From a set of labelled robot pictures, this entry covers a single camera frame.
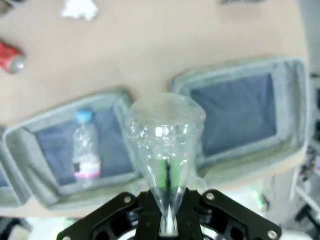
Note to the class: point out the crumpled white paper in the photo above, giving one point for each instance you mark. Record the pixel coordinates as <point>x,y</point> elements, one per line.
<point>78,8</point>

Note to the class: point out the clear plastic cup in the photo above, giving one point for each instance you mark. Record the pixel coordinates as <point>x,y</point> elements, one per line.
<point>162,130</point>

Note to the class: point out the grey fabric basket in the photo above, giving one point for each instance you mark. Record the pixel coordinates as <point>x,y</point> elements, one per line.
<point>10,180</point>
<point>45,185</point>
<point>237,107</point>

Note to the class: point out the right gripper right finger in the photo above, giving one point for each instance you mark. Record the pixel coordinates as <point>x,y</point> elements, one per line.
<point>225,202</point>

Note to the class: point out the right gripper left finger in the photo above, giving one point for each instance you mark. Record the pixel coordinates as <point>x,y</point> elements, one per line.
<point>115,202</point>

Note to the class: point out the crushed red soda can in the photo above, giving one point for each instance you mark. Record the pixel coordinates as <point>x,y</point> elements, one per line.
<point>10,57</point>

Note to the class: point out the clear pink-label water bottle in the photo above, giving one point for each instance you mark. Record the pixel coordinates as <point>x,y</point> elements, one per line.
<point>86,150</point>

